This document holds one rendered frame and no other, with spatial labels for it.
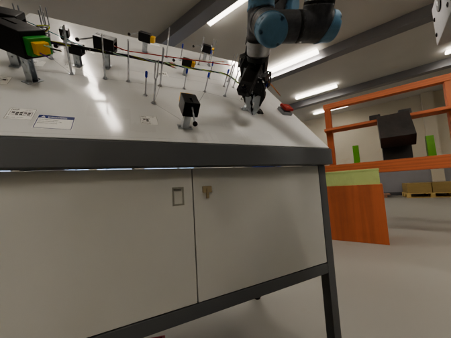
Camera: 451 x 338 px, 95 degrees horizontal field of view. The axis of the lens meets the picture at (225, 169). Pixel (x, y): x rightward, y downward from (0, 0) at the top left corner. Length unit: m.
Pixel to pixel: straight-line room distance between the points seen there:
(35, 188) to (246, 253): 0.60
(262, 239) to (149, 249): 0.37
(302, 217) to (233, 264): 0.33
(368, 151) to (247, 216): 9.32
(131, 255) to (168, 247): 0.09
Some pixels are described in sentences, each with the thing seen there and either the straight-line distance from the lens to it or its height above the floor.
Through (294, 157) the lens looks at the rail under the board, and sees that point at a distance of 0.81.
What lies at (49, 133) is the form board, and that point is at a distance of 0.62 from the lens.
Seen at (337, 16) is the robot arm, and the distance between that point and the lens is 0.70.
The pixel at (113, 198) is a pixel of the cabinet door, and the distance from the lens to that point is 0.61.
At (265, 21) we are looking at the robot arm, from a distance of 0.61.
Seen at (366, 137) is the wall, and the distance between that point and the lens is 9.99.
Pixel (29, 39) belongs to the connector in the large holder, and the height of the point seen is 1.12.
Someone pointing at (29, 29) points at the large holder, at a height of 1.15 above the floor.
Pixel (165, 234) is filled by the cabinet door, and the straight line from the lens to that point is 0.63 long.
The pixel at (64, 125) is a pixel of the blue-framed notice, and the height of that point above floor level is 0.91.
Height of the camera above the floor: 0.74
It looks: 5 degrees up
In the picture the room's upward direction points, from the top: 3 degrees counter-clockwise
